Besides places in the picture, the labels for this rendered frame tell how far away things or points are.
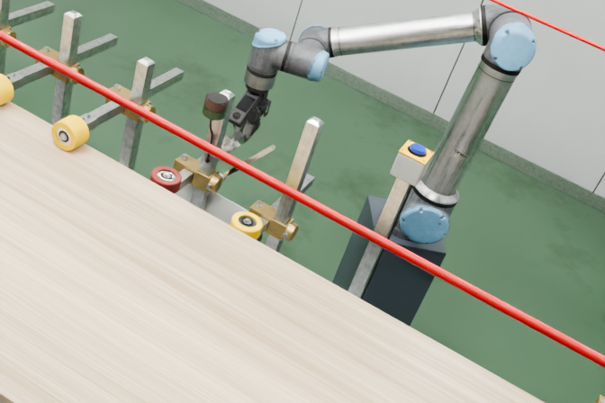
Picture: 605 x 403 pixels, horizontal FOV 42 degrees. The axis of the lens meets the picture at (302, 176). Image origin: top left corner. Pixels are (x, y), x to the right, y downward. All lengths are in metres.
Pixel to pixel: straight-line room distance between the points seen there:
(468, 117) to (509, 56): 0.22
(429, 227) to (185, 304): 0.95
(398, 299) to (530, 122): 2.04
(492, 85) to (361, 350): 0.85
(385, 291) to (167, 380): 1.33
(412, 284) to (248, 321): 1.13
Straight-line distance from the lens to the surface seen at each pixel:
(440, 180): 2.38
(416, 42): 2.34
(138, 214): 1.93
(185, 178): 2.15
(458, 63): 4.59
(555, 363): 3.52
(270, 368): 1.67
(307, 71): 2.24
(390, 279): 2.74
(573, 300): 3.92
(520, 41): 2.18
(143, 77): 2.17
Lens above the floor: 2.11
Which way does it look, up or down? 33 degrees down
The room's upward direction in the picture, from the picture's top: 19 degrees clockwise
